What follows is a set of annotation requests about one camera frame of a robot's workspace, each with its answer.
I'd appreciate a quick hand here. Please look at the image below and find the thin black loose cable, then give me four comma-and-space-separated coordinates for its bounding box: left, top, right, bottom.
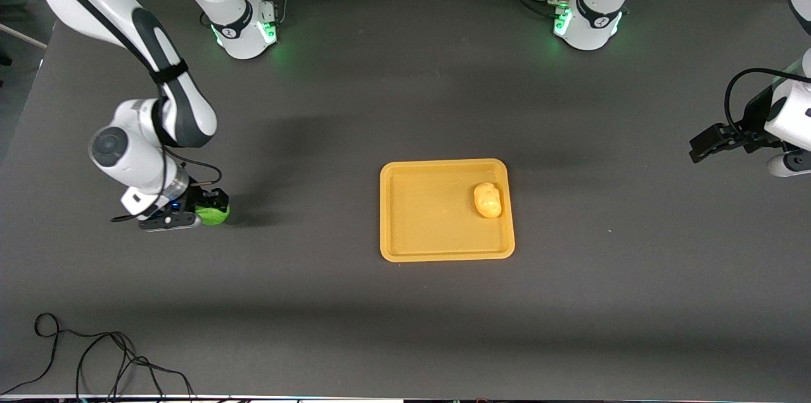
0, 313, 195, 399

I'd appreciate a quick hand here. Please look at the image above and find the yellow potato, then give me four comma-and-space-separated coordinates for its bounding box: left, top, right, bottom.
473, 182, 503, 219

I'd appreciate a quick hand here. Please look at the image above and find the green apple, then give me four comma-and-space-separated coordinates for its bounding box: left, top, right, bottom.
194, 203, 231, 227

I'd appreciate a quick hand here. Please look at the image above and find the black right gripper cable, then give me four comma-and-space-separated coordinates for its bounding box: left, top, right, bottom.
25, 0, 224, 191

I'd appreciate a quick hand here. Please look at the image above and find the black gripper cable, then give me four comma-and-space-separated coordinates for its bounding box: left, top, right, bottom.
724, 67, 811, 138
25, 0, 224, 191

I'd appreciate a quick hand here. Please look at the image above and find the dark grey table mat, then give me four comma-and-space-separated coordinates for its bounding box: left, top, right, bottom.
0, 0, 811, 400

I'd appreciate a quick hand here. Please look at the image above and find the pale slanted bar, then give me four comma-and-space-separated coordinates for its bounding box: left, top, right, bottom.
0, 23, 49, 49

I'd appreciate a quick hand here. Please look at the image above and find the yellow plastic tray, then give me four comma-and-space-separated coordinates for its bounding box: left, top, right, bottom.
380, 158, 516, 262

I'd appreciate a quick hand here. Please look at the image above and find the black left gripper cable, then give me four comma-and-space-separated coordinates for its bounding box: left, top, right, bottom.
724, 67, 811, 138

